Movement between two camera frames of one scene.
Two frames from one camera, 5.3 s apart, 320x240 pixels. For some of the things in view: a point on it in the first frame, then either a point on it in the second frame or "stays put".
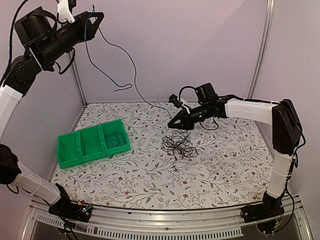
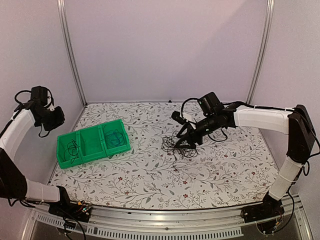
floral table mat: (212, 163) stays put
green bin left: (69, 152) stays put
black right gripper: (186, 123) → (191, 132)
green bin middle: (92, 143) stays put
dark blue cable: (129, 85) → (72, 151)
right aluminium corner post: (262, 48) stays put
